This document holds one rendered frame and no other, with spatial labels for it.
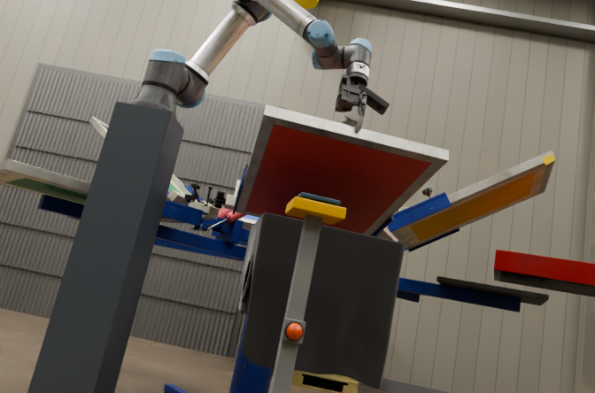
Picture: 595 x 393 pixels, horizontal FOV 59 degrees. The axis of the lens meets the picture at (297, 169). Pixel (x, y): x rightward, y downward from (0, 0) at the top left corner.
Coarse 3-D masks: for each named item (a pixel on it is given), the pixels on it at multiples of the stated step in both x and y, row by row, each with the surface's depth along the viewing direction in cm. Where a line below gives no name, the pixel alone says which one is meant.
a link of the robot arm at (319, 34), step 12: (252, 0) 178; (264, 0) 171; (276, 0) 168; (288, 0) 168; (276, 12) 169; (288, 12) 166; (300, 12) 165; (288, 24) 168; (300, 24) 164; (312, 24) 160; (324, 24) 159; (300, 36) 168; (312, 36) 159; (324, 36) 158; (324, 48) 163; (336, 48) 168
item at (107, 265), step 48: (144, 144) 159; (96, 192) 156; (144, 192) 156; (96, 240) 152; (144, 240) 160; (96, 288) 149; (48, 336) 146; (96, 336) 146; (48, 384) 143; (96, 384) 143
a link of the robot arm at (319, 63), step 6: (342, 48) 172; (312, 54) 174; (336, 54) 170; (342, 54) 171; (312, 60) 175; (318, 60) 174; (324, 60) 170; (330, 60) 170; (336, 60) 172; (342, 60) 172; (318, 66) 175; (324, 66) 175; (330, 66) 174; (336, 66) 174; (342, 66) 173
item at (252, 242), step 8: (256, 224) 174; (256, 232) 165; (248, 240) 198; (256, 240) 160; (248, 248) 190; (256, 248) 156; (248, 256) 182; (248, 264) 167; (248, 272) 168; (248, 280) 153; (240, 288) 194; (248, 288) 155; (240, 296) 193; (248, 296) 155; (240, 304) 181; (248, 304) 155
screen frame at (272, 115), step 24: (264, 120) 156; (288, 120) 154; (312, 120) 156; (264, 144) 169; (360, 144) 160; (384, 144) 158; (408, 144) 160; (432, 168) 166; (408, 192) 183; (384, 216) 203
